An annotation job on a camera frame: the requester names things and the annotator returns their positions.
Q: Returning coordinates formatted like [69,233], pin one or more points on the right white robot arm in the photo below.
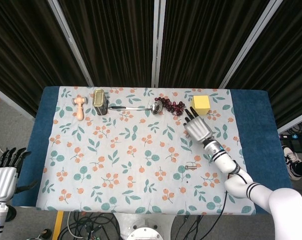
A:
[226,162]

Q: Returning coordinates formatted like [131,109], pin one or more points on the white black sneaker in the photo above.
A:
[293,165]

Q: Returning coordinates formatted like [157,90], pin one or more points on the dark pleated screen panel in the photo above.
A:
[115,42]
[203,42]
[286,70]
[23,50]

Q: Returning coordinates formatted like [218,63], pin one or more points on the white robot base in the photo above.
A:
[144,225]

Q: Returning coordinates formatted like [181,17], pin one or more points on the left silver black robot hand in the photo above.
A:
[3,183]

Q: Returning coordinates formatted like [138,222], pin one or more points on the yellow foam cube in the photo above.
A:
[202,102]

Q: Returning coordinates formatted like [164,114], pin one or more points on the wooden massage hammer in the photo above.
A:
[79,110]

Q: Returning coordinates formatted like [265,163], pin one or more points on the blue velvet table cover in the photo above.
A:
[253,112]

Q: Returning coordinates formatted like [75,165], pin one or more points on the metal bolt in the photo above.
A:
[190,167]

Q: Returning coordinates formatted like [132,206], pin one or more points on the silver screen frame post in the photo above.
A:
[251,42]
[158,42]
[294,124]
[13,101]
[70,42]

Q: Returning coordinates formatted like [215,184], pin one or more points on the dark red grape bunch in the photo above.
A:
[170,106]

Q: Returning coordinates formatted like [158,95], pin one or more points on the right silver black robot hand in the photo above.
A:
[198,130]

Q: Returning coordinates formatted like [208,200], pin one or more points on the olive gold rectangular tin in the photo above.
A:
[99,100]

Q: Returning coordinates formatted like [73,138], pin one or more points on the floral fruit print tablecloth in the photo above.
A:
[140,150]

